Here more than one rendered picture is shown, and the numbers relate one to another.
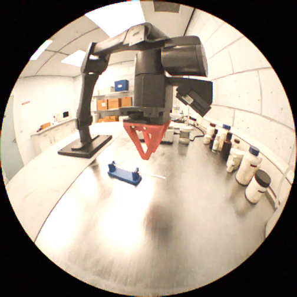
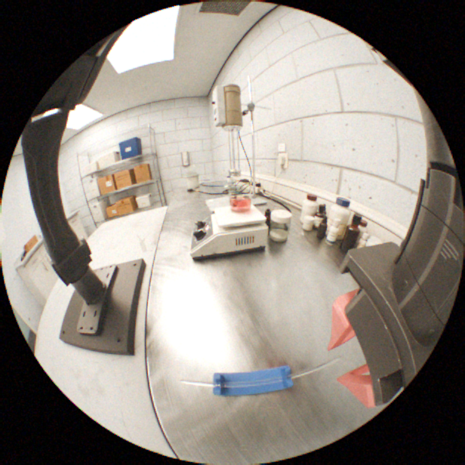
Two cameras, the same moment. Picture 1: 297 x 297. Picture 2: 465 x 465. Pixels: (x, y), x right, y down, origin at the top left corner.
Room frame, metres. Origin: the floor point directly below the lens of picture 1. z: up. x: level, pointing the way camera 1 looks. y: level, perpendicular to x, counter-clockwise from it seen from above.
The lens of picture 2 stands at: (0.24, 0.08, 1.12)
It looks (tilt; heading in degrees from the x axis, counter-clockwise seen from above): 30 degrees down; 337
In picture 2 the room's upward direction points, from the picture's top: 4 degrees counter-clockwise
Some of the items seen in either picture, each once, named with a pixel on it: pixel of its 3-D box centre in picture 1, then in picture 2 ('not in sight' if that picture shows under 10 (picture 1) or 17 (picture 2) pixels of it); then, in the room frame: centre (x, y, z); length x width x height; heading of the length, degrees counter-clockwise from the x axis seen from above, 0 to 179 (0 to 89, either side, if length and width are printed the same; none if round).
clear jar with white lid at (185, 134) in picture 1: (184, 134); (280, 226); (0.49, -0.18, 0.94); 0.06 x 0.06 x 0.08
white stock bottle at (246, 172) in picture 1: (248, 164); not in sight; (0.17, -0.31, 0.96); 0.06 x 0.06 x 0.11
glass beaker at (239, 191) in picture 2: not in sight; (241, 196); (0.55, -0.09, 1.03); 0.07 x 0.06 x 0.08; 81
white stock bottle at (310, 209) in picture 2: (211, 132); (309, 208); (0.52, -0.36, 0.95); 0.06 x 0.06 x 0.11
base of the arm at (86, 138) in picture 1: (85, 134); (87, 284); (0.45, 0.32, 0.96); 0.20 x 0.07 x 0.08; 177
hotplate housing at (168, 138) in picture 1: (157, 131); (229, 229); (0.55, -0.04, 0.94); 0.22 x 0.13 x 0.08; 76
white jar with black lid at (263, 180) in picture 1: (258, 186); not in sight; (0.09, -0.30, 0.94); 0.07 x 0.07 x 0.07
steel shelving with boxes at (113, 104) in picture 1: (111, 110); (122, 189); (2.79, 1.00, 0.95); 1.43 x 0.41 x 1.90; 84
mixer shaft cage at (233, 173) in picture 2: (176, 95); (233, 152); (0.88, -0.23, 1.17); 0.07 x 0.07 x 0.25
